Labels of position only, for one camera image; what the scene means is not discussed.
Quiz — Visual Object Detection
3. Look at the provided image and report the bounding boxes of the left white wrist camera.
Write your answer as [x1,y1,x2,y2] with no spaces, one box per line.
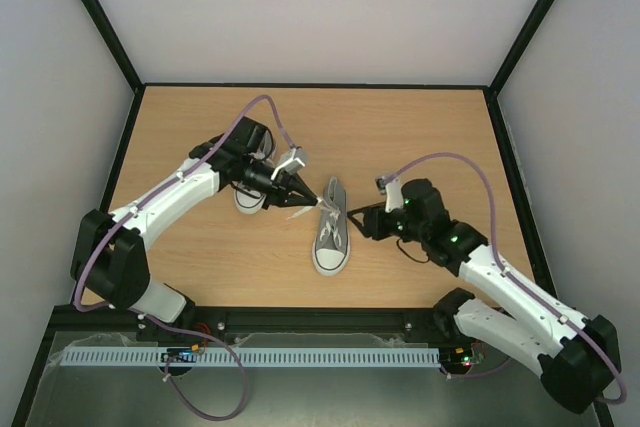
[271,146,309,181]

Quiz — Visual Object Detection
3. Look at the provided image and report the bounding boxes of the right circuit board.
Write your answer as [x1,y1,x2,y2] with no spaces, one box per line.
[438,342,487,365]

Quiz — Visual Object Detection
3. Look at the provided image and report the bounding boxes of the grey sneaker sideways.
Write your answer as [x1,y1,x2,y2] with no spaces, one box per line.
[288,176,351,276]

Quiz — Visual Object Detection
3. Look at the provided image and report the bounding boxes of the grey sneaker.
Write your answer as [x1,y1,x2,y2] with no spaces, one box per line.
[232,133,276,215]

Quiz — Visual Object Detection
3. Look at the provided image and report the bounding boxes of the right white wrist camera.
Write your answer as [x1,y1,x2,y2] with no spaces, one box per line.
[375,173,404,213]

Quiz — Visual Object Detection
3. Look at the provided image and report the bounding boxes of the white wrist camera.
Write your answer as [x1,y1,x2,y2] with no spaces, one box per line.
[271,146,309,181]
[375,173,404,213]

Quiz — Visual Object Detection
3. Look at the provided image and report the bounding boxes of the circuit board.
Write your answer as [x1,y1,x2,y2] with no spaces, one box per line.
[438,342,487,365]
[159,344,206,363]

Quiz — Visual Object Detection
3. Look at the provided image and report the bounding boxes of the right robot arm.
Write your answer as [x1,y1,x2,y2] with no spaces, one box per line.
[348,179,621,413]

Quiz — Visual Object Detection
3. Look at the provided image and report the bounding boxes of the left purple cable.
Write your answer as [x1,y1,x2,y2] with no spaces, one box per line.
[72,94,301,421]

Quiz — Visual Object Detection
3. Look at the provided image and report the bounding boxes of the left circuit board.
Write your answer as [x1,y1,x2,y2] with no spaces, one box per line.
[159,344,206,363]

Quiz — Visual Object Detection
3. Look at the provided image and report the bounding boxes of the black aluminium frame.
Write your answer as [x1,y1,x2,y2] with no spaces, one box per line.
[0,0,640,427]

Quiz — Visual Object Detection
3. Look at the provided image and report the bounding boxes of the light blue cable duct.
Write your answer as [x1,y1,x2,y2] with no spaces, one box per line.
[60,346,440,368]

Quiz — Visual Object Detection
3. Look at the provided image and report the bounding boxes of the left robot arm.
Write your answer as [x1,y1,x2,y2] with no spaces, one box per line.
[70,117,318,323]

